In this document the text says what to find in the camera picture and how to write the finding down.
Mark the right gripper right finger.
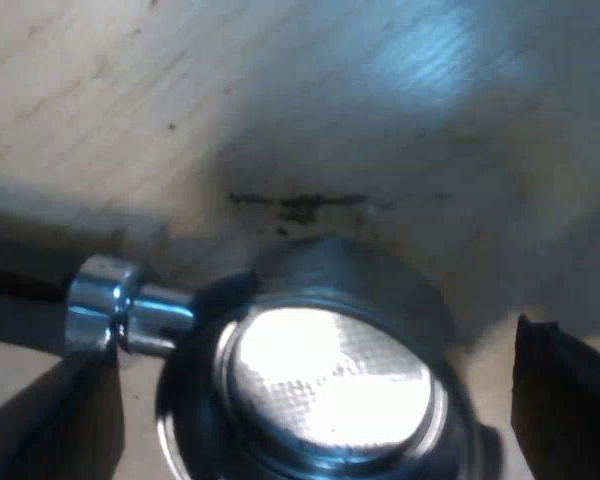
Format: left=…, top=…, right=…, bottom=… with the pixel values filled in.
left=511, top=313, right=600, bottom=480

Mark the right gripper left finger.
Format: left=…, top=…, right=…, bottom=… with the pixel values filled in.
left=8, top=333, right=126, bottom=480

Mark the filter holder with red-ended handle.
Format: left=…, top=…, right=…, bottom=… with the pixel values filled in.
left=0, top=236, right=514, bottom=480

